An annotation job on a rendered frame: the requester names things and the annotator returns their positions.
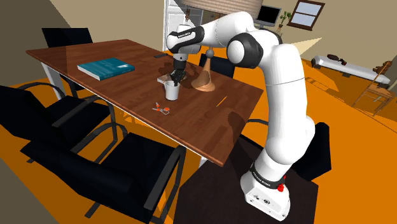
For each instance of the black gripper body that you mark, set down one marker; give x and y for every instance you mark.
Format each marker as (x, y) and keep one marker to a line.
(178, 69)

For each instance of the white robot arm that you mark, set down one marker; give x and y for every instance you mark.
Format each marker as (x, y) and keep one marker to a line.
(285, 93)

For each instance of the black remote control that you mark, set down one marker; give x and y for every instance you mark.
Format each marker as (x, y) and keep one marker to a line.
(160, 56)

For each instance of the white cup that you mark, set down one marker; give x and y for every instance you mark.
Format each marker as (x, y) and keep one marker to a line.
(172, 90)

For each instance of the tan table lamp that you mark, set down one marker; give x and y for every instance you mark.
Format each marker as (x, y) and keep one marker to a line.
(204, 79)

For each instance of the white door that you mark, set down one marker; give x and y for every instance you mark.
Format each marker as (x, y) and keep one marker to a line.
(169, 18)

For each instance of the brown wooden table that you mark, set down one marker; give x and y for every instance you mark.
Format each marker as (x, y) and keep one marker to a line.
(130, 90)

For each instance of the orange pencil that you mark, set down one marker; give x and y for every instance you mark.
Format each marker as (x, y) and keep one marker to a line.
(221, 101)

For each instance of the teal book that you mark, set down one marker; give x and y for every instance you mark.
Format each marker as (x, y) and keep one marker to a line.
(105, 68)

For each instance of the black monitor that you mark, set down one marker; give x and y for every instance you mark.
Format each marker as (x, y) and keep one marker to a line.
(268, 15)

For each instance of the potted green plant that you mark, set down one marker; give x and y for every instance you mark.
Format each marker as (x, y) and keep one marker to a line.
(283, 18)

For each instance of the dark robot stand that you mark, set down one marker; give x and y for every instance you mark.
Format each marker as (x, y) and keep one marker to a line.
(217, 198)

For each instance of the brown-framed window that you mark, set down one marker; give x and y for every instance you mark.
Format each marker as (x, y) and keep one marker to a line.
(305, 14)

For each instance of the white bench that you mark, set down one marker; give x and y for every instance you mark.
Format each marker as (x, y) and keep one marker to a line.
(350, 68)

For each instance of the wooden chair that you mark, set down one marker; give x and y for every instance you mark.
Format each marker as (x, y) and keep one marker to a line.
(373, 88)

